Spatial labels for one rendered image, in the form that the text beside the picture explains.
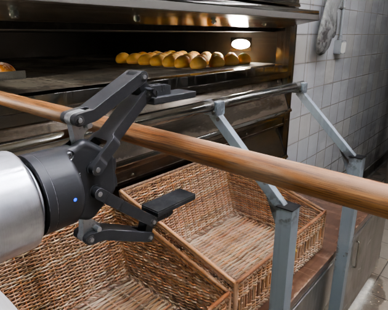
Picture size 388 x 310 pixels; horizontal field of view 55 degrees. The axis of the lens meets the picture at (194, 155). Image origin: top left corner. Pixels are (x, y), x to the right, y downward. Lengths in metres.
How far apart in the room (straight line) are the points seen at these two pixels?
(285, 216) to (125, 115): 0.57
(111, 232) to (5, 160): 0.14
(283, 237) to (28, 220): 0.68
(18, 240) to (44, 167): 0.06
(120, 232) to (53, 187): 0.12
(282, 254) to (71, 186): 0.67
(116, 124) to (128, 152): 0.83
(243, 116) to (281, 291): 0.93
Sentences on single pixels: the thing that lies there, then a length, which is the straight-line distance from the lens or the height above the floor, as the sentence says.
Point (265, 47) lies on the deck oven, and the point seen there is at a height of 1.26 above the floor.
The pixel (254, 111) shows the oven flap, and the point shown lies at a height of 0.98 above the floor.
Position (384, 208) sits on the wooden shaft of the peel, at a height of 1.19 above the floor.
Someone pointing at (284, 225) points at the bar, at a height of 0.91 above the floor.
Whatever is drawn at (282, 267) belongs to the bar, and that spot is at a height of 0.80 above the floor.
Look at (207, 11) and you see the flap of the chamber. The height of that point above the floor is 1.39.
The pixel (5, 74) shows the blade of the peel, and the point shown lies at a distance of 1.42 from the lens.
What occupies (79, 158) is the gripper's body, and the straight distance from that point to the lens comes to 0.36.
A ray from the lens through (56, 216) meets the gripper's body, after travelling 0.34.
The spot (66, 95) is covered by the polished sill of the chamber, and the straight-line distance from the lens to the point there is 1.08.
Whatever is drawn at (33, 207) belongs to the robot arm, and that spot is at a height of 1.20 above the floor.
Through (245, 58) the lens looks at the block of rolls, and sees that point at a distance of 2.00.
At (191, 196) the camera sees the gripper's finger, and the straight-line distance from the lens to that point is 0.49.
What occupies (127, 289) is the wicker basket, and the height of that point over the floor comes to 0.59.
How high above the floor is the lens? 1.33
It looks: 18 degrees down
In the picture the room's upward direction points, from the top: straight up
